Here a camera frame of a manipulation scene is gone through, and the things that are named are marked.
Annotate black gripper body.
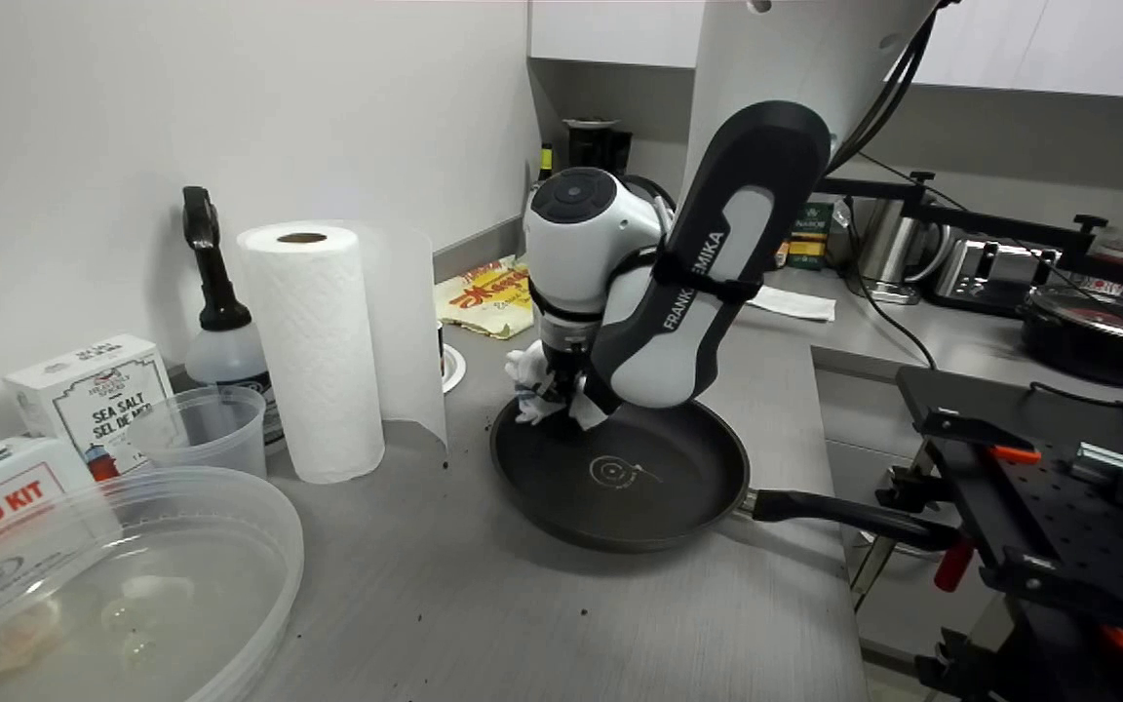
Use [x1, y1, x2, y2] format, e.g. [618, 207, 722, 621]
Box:
[538, 335, 601, 400]

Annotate black frying pan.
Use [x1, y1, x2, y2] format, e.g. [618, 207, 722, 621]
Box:
[490, 392, 968, 558]

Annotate white paper towel roll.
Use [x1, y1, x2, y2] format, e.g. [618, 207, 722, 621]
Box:
[232, 218, 451, 489]

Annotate yellow plastic bag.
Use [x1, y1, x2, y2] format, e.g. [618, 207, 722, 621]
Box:
[431, 249, 538, 344]

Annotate round white plate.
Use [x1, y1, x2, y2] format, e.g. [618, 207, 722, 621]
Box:
[438, 339, 473, 396]

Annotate black coffee maker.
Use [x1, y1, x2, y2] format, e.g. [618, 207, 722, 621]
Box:
[557, 113, 634, 181]

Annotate folded white cloth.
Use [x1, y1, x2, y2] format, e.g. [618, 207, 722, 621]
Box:
[740, 282, 843, 329]

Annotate dark green box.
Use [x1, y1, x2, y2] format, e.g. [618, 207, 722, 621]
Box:
[789, 199, 850, 268]

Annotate silver kettle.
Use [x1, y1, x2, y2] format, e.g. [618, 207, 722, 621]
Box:
[852, 199, 947, 296]

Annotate spray bottle with black trigger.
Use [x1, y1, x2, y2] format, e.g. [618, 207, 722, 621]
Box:
[180, 182, 270, 390]

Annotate small clear plastic container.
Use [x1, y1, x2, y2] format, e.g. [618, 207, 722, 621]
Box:
[145, 381, 271, 480]

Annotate silver toaster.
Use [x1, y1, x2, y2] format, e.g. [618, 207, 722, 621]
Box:
[934, 230, 1064, 316]

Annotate white sea salt box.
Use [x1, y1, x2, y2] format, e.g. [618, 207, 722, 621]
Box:
[3, 330, 191, 489]

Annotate large clear plastic bowl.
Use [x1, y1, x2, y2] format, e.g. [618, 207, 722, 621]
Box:
[0, 465, 306, 702]

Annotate black cooking pot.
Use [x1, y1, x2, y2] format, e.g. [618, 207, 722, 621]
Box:
[1021, 278, 1123, 390]

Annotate black breadboard table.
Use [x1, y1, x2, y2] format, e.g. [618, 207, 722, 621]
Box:
[898, 366, 1123, 702]

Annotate white first aid kit box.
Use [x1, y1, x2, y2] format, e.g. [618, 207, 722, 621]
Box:
[0, 434, 126, 617]

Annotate black cable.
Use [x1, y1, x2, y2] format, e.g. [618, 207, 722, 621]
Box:
[830, 265, 944, 379]

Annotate white wall cabinet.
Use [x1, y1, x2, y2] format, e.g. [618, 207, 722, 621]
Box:
[527, 0, 1123, 104]

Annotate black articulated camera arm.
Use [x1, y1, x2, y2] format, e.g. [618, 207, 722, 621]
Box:
[830, 166, 1123, 296]

